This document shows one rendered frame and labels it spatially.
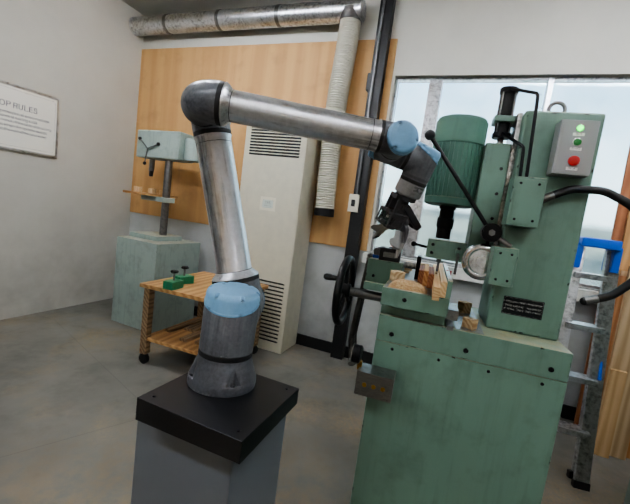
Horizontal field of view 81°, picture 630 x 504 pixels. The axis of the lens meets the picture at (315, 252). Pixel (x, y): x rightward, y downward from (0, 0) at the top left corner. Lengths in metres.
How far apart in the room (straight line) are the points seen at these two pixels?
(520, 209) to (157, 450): 1.23
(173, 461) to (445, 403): 0.83
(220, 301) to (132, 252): 2.29
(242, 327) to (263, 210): 1.89
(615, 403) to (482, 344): 1.45
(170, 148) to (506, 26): 2.51
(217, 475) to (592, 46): 2.94
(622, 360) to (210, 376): 2.22
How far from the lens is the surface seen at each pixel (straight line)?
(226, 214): 1.16
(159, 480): 1.20
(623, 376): 2.64
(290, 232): 2.72
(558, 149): 1.35
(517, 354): 1.33
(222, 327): 1.01
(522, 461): 1.47
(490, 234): 1.31
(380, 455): 1.48
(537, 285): 1.40
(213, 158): 1.18
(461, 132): 1.41
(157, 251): 3.06
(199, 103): 1.09
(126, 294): 3.34
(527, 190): 1.30
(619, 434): 2.78
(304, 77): 3.22
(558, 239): 1.40
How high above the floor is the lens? 1.12
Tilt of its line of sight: 6 degrees down
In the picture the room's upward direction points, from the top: 8 degrees clockwise
